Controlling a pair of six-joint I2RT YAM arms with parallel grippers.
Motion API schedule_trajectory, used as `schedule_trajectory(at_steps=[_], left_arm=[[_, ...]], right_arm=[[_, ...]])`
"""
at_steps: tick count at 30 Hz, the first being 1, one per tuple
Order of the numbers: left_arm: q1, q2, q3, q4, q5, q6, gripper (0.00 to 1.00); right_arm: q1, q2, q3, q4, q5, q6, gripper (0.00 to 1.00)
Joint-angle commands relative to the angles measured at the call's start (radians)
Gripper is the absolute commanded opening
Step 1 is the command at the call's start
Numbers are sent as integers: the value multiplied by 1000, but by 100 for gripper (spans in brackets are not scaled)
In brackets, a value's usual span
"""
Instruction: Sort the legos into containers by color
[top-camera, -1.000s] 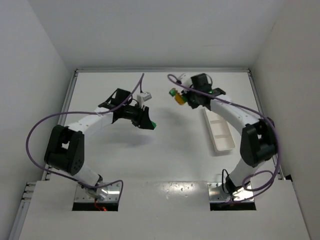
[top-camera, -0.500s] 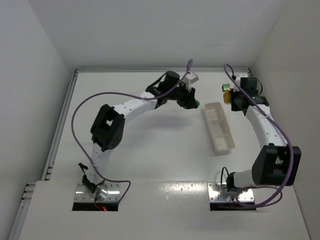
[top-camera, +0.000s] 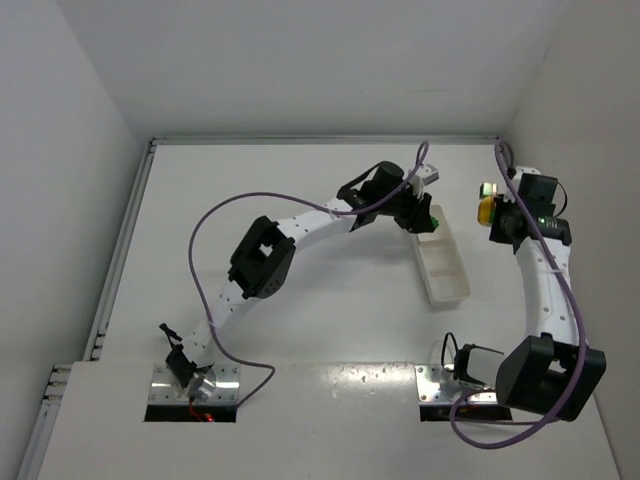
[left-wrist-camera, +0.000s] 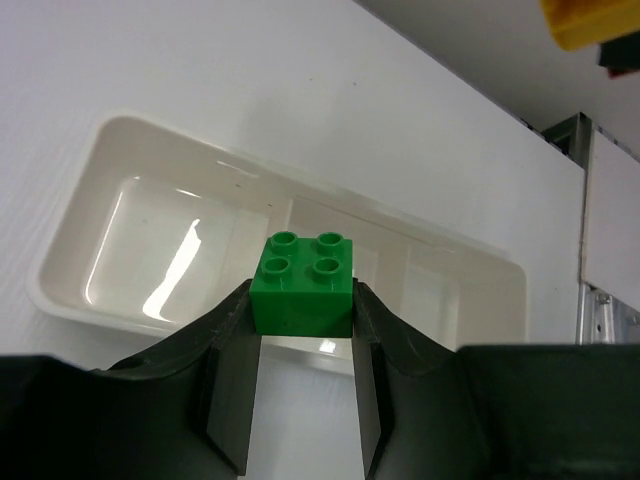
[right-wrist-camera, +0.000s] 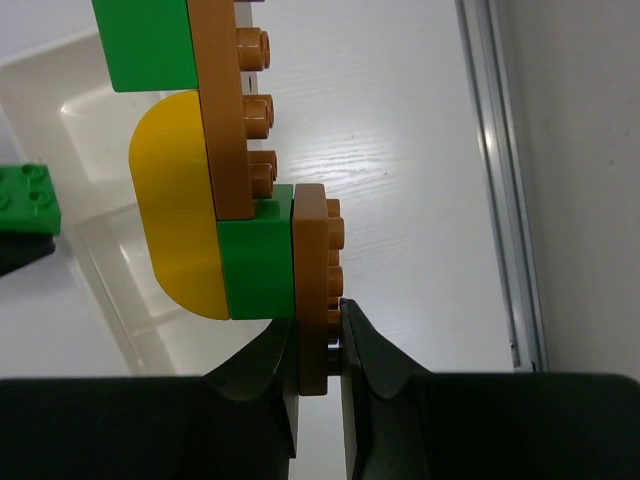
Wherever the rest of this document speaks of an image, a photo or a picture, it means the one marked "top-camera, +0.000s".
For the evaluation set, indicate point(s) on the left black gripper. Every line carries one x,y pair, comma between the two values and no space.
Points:
417,215

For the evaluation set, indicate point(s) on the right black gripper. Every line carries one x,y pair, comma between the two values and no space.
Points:
498,220

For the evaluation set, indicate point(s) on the yellow lego brick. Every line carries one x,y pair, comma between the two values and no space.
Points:
486,211

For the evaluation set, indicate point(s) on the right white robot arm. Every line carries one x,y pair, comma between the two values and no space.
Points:
535,374

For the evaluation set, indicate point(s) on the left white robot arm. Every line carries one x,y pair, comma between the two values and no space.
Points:
261,262

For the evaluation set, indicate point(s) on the white divided plastic tray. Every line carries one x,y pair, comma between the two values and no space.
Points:
440,263

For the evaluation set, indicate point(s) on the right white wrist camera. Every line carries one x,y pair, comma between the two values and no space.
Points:
515,176

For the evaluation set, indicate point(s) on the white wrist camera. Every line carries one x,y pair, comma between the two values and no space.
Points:
424,176
515,176

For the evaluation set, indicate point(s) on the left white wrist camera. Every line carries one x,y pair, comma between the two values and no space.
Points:
424,176

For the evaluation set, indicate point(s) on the aluminium frame rail right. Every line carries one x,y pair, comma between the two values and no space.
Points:
499,147

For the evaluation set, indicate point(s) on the aluminium frame rail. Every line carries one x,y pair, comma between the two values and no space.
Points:
60,373
499,147

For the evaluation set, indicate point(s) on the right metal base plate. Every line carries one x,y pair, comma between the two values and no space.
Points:
436,387

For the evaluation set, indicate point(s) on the metal base plate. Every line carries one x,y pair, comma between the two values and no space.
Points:
436,387
215,387

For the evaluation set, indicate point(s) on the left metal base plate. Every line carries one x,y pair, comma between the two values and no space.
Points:
215,387

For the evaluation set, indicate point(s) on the aluminium frame rail left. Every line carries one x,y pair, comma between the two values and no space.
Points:
60,373

